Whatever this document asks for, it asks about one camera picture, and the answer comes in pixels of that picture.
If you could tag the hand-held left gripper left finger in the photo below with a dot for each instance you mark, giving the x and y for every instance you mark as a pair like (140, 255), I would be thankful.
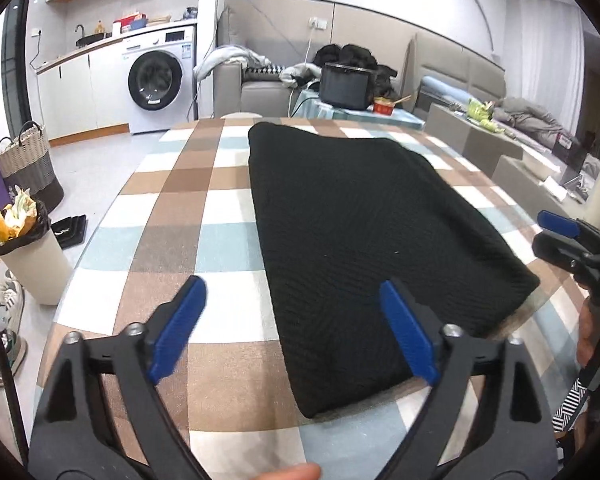
(177, 330)

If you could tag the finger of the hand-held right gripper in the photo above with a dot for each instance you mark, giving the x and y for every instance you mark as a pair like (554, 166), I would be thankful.
(557, 224)
(555, 250)

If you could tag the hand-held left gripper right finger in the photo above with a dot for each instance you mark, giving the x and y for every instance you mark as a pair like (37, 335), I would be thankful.
(410, 332)

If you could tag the black knit sweater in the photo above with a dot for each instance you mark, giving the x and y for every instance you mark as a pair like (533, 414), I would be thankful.
(355, 235)

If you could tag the pile of black clothes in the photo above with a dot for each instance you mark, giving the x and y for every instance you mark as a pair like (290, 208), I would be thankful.
(350, 52)

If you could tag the person's right hand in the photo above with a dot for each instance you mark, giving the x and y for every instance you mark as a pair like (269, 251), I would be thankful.
(587, 332)

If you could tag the person's left hand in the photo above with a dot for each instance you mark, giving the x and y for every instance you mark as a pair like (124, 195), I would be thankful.
(290, 472)

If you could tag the white folded cloth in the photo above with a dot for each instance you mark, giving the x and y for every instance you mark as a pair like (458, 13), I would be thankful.
(560, 190)

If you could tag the grey upholstered ottoman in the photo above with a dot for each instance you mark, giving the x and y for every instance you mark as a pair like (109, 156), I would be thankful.
(460, 135)
(520, 175)

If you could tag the checked plaid blanket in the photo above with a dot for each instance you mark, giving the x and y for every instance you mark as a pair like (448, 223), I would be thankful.
(180, 240)

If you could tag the grey duvet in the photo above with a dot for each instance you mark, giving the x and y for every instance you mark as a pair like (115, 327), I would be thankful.
(530, 115)

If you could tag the green toy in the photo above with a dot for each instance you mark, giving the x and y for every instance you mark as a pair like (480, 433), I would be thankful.
(481, 112)

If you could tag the black flat bag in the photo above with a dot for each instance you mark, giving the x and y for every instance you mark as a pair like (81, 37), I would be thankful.
(70, 230)

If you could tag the beige trash bin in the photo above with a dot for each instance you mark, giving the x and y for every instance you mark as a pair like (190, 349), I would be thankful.
(35, 270)

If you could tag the white curtain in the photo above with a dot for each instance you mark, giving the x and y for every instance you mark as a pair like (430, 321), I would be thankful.
(545, 50)

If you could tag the blue bolster pillow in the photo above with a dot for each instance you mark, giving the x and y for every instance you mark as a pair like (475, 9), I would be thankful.
(440, 90)

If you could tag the wooden chopsticks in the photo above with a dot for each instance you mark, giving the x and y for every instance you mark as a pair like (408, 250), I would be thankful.
(404, 99)

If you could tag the grey upholstered headboard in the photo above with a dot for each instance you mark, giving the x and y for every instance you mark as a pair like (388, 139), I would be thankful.
(445, 60)

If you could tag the pile of crumpled wrappers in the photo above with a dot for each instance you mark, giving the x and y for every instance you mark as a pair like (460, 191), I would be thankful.
(15, 215)

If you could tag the red noodle cup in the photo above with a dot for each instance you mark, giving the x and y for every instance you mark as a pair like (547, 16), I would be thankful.
(384, 106)

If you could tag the woven laundry basket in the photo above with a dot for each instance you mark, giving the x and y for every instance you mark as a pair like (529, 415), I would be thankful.
(27, 165)

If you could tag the white round stool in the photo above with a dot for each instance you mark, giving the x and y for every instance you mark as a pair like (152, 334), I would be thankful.
(240, 115)

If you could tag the teal covered side table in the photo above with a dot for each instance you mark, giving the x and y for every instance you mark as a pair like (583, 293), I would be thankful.
(340, 115)

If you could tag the grey sofa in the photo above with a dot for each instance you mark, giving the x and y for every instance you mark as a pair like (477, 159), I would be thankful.
(260, 97)

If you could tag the white washing machine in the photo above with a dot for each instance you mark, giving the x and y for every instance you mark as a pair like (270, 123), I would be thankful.
(160, 80)

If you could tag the white kitchen base cabinet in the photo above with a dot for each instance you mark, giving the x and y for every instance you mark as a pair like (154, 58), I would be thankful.
(80, 95)

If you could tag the houndstooth pillow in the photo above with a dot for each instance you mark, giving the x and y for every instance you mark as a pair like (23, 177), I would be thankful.
(262, 72)

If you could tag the light grey garment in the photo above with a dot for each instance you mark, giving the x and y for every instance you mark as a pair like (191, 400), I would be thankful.
(225, 55)

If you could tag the white grey garment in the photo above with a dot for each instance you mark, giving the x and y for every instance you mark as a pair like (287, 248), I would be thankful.
(297, 74)

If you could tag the dark glass door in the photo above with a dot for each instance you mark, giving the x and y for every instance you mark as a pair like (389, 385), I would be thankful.
(17, 75)

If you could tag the black sink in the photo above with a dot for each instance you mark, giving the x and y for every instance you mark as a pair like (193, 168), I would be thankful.
(90, 41)

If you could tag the black kitchen faucet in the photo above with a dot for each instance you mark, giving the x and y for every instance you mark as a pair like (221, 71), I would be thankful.
(81, 31)

